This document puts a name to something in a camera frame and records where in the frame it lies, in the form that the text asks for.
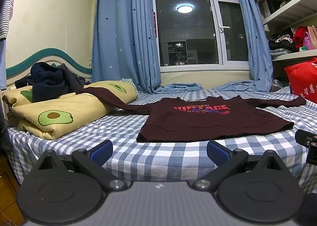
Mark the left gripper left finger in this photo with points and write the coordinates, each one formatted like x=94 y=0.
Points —
x=90 y=162

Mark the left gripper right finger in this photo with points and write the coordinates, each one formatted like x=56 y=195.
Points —
x=227 y=162

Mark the maroon printed sweater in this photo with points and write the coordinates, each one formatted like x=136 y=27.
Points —
x=176 y=120

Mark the dark navy clothes pile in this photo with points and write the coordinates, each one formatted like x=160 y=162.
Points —
x=50 y=82

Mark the dark folded clothes on shelf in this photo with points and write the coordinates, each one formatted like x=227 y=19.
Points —
x=282 y=42

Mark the red clothing on shelf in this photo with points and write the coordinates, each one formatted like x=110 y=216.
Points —
x=298 y=36

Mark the blue checkered bed sheet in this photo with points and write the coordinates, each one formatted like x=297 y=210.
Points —
x=168 y=161

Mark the yellow avocado print quilt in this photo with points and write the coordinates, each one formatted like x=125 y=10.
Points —
x=53 y=118

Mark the red fabric tote bag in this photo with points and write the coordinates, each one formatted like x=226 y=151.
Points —
x=303 y=79

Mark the green checkered pillow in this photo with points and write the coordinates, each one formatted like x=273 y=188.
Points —
x=130 y=81

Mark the right blue star curtain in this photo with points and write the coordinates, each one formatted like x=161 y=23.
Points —
x=260 y=62

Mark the blue star curtain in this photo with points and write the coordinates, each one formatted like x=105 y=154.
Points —
x=260 y=62
x=125 y=46

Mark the purple small bag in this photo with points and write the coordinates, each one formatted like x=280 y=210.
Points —
x=306 y=41

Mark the pink handbag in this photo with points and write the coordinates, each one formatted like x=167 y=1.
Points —
x=312 y=32

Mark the left blue star curtain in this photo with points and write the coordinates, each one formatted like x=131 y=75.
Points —
x=125 y=46

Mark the white framed window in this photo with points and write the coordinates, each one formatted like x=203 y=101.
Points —
x=201 y=32

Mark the striped hanging garment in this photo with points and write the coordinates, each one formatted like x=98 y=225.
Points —
x=6 y=15

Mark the white wall shelving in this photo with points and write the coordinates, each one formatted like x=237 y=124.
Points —
x=279 y=15

